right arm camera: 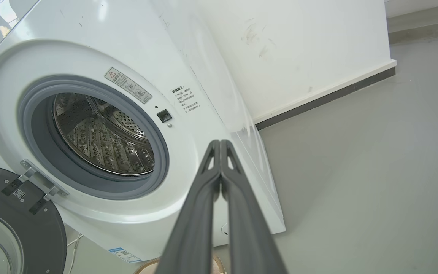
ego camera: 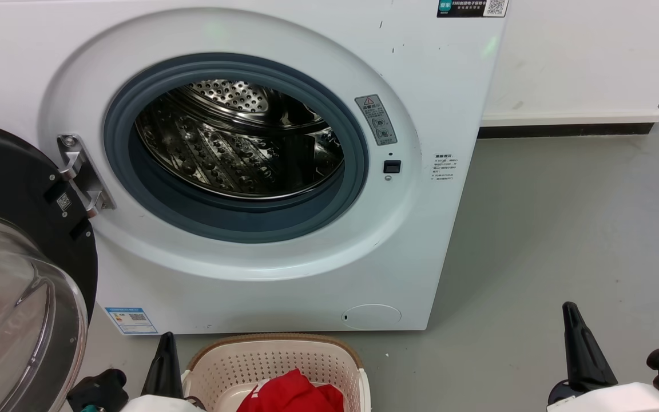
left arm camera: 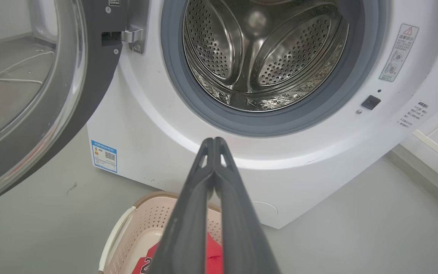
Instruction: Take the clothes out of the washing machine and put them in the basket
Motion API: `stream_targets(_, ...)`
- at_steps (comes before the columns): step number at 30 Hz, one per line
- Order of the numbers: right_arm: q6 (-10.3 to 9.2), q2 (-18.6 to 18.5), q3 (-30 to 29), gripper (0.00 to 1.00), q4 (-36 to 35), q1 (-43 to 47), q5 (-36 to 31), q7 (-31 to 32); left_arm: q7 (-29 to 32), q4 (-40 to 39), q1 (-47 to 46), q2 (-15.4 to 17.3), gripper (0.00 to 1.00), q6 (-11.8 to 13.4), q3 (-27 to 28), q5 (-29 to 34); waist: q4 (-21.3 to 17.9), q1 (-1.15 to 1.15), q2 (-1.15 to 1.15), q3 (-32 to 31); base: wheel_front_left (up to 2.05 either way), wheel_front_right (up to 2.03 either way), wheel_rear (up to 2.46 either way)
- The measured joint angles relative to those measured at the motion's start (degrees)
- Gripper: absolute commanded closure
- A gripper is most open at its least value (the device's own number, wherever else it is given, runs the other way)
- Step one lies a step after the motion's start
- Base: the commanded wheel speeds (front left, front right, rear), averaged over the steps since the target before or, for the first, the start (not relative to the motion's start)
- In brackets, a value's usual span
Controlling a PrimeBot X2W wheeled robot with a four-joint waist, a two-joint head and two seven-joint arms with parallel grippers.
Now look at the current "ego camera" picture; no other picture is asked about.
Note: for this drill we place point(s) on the black left wrist connector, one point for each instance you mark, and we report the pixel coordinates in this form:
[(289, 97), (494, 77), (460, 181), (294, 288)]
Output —
[(98, 392)]

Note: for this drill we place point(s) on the black washing machine door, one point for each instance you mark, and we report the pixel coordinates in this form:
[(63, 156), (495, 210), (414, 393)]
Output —
[(15, 171)]

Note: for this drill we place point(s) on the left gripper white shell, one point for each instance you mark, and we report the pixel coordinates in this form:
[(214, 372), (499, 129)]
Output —
[(161, 405)]

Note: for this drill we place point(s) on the black door latch slot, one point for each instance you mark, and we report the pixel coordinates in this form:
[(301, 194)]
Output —
[(392, 166)]

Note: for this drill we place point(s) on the black QR code sticker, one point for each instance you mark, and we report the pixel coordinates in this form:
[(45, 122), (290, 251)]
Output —
[(461, 8)]

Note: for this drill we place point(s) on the silver door hinge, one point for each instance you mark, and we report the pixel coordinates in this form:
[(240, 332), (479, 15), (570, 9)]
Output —
[(86, 177)]

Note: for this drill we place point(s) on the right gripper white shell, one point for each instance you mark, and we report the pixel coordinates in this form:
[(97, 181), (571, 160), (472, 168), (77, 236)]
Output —
[(621, 400)]

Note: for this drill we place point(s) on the black wall skirting strip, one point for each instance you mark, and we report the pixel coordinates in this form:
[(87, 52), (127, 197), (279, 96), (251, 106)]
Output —
[(564, 130)]

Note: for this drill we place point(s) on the small QR sticker on door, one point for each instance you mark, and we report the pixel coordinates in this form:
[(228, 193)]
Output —
[(64, 201)]

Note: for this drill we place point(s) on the white text sticker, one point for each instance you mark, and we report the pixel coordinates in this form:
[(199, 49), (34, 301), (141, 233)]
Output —
[(445, 167)]

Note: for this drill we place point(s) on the grey rubber door gasket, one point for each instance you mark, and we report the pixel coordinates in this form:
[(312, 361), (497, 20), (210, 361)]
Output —
[(238, 224)]

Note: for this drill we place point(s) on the grey warning sticker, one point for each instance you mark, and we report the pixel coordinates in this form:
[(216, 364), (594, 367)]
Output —
[(376, 120)]

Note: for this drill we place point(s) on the white front-load washing machine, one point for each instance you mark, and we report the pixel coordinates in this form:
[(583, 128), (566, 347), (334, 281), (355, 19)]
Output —
[(421, 257)]

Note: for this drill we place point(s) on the cream perforated laundry basket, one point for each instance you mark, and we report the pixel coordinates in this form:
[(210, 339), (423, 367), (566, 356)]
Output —
[(284, 360)]

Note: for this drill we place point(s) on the steel perforated washer drum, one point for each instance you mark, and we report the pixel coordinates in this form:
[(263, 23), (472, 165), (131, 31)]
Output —
[(221, 154)]

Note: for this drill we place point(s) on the red garment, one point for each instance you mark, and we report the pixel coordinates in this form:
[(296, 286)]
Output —
[(289, 395)]

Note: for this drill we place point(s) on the white oval filter cover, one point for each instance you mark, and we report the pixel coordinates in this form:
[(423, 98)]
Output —
[(372, 316)]

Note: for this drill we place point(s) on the blue energy label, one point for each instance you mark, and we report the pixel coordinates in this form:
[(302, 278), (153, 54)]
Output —
[(132, 321)]

